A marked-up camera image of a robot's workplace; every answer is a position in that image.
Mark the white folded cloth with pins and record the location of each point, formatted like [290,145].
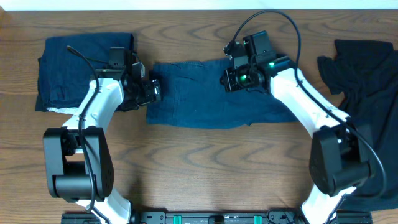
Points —
[69,111]

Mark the black garment pile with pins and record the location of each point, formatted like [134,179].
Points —
[366,72]

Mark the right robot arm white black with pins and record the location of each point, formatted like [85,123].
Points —
[341,155]

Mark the blue denim shorts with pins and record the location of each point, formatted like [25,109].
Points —
[192,97]

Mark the folded navy clothes stack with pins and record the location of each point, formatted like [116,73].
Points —
[64,78]

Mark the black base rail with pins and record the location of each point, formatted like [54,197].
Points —
[271,217]

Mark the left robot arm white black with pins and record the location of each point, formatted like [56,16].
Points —
[77,160]

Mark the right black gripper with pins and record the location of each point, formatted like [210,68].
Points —
[229,81]

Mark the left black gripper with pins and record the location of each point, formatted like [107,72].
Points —
[155,91]

